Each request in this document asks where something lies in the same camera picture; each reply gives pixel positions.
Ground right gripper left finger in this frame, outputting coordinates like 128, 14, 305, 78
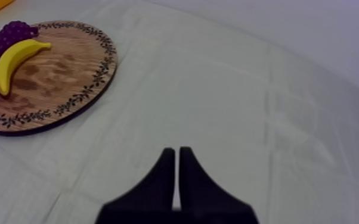
95, 147, 177, 224

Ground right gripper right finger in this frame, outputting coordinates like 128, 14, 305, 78
177, 146, 260, 224

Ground round wooden board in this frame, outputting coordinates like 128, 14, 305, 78
0, 20, 119, 136

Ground yellow toy banana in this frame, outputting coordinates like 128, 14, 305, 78
0, 38, 52, 97

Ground purple toy grapes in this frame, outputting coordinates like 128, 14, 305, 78
0, 20, 39, 63

